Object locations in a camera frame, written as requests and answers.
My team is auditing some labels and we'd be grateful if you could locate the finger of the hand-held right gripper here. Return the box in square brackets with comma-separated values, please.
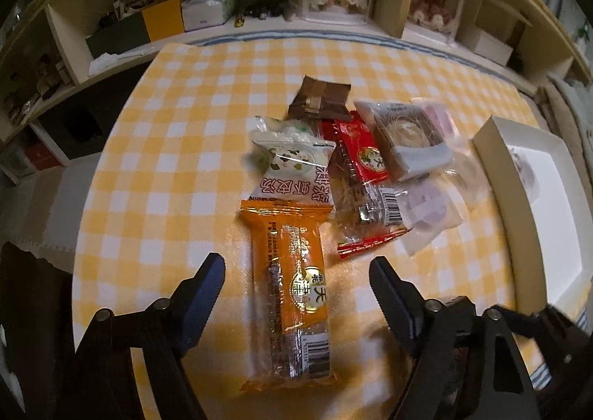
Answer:
[510, 303, 593, 384]

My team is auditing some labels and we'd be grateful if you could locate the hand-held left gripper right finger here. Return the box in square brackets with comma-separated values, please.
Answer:
[368, 256, 543, 420]

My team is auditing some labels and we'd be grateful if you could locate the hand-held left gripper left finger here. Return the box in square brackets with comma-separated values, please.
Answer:
[74, 252, 226, 420]

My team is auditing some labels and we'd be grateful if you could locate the orange snack packet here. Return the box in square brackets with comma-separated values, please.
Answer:
[238, 199, 338, 397]

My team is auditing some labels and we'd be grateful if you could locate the white cardboard box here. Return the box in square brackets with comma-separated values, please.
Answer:
[471, 115, 589, 323]

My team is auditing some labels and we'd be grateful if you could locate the red snack packet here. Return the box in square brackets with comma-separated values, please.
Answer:
[321, 110, 413, 260]

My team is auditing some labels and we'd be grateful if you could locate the white and green snack packet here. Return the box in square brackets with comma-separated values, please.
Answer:
[249, 116, 337, 208]

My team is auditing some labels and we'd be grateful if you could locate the clear packet with brown pastry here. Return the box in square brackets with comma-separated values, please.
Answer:
[354, 100, 455, 183]

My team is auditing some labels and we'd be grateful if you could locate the brown square snack packet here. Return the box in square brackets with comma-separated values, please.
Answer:
[288, 76, 352, 121]

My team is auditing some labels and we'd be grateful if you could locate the clear packet with pink pastry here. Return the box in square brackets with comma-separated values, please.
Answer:
[412, 98, 459, 143]
[401, 177, 464, 256]

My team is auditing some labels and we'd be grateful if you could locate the yellow checkered tablecloth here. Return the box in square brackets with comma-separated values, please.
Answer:
[72, 41, 552, 420]

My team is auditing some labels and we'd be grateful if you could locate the clear packet with pale pastry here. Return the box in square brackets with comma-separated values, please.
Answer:
[440, 142, 492, 210]

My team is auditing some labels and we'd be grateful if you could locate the white foam mat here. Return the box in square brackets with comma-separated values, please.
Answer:
[0, 156, 105, 273]

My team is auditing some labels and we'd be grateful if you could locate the dark green box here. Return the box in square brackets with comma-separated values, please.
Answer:
[86, 13, 151, 60]

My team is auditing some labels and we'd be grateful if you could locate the orange cardboard box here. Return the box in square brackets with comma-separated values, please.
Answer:
[141, 0, 186, 42]

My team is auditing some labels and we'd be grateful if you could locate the small white box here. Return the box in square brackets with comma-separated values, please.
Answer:
[473, 24, 515, 66]

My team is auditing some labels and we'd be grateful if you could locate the cream wooden shelf unit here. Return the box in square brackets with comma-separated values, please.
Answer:
[0, 0, 593, 143]

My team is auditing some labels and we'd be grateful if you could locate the white tissue box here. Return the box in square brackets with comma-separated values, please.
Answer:
[180, 0, 239, 32]

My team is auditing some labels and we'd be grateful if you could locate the black toy car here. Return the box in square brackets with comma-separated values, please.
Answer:
[243, 0, 288, 20]

